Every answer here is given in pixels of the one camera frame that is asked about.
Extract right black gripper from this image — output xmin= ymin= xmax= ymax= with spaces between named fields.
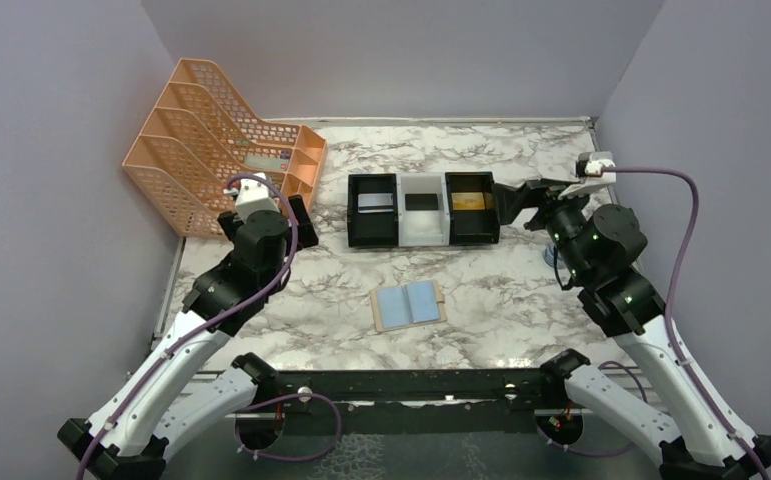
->
xmin=496 ymin=177 xmax=600 ymax=282

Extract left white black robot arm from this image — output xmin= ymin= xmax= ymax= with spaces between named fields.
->
xmin=57 ymin=195 xmax=317 ymax=479

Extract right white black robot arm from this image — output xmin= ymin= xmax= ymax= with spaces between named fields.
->
xmin=492 ymin=179 xmax=771 ymax=479

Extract gold card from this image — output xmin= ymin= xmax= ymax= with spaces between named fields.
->
xmin=451 ymin=192 xmax=486 ymax=211

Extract black card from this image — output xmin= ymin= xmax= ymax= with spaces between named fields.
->
xmin=404 ymin=193 xmax=440 ymax=211

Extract black right tray bin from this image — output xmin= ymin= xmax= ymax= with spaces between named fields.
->
xmin=445 ymin=171 xmax=500 ymax=246

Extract black tray bin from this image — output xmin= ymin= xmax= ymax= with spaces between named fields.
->
xmin=346 ymin=173 xmax=398 ymax=248
xmin=445 ymin=171 xmax=500 ymax=246

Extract black left tray bin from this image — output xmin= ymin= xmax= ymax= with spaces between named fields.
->
xmin=346 ymin=173 xmax=398 ymax=248

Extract blue white round tin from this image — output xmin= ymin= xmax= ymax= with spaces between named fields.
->
xmin=543 ymin=243 xmax=565 ymax=269

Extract items in organizer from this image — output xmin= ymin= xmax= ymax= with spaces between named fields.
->
xmin=215 ymin=135 xmax=301 ymax=232

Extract white middle tray bin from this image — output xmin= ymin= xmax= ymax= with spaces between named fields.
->
xmin=396 ymin=172 xmax=450 ymax=247

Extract peach plastic file organizer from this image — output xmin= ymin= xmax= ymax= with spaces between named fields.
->
xmin=122 ymin=58 xmax=327 ymax=239

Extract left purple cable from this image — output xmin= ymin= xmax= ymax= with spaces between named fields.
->
xmin=74 ymin=173 xmax=300 ymax=480

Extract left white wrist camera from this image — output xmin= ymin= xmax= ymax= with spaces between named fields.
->
xmin=223 ymin=173 xmax=280 ymax=222

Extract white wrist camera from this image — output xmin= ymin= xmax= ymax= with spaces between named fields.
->
xmin=559 ymin=151 xmax=616 ymax=199
xmin=223 ymin=173 xmax=280 ymax=222

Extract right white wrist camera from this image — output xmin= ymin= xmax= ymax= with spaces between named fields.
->
xmin=559 ymin=151 xmax=616 ymax=199

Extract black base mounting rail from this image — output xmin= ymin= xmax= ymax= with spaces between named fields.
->
xmin=233 ymin=368 xmax=571 ymax=440

